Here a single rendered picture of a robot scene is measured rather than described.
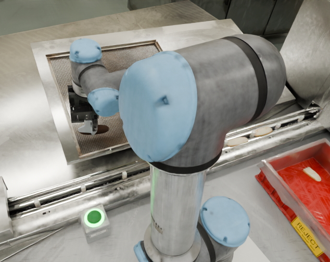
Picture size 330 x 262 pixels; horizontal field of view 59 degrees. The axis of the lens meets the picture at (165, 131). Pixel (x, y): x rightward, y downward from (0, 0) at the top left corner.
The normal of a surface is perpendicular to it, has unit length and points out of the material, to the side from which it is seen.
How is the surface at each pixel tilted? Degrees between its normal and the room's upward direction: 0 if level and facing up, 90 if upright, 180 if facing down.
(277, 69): 46
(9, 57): 0
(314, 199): 0
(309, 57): 90
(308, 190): 0
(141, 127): 85
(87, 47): 10
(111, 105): 100
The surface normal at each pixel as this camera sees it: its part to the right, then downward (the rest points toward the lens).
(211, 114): 0.50, 0.37
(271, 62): 0.43, -0.22
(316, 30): -0.89, 0.25
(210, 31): 0.20, -0.55
